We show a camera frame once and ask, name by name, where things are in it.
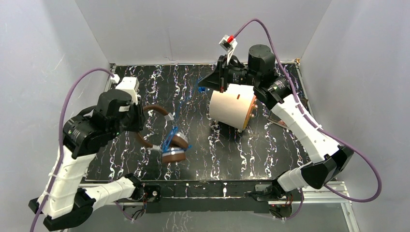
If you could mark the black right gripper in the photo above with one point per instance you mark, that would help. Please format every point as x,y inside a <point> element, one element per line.
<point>218,79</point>

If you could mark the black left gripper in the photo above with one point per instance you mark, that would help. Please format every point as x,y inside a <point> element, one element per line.
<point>139,116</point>

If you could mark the brown silver headphones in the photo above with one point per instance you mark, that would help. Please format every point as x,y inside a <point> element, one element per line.
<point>175,144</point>

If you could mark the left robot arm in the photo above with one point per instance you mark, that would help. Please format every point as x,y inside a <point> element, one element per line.
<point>64,203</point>

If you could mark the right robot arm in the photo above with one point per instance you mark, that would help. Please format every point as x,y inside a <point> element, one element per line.
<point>327,157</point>

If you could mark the white cylindrical drum box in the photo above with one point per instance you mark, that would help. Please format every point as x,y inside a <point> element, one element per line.
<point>232,107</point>

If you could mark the dark book three days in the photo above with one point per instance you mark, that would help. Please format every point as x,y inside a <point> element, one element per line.
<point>278,123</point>

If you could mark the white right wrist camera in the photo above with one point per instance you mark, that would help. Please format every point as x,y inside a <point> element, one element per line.
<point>228,43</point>

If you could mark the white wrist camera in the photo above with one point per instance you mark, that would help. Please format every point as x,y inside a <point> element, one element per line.
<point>127,84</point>
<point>228,43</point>

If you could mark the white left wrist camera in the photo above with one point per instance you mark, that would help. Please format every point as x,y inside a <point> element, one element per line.
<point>127,84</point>

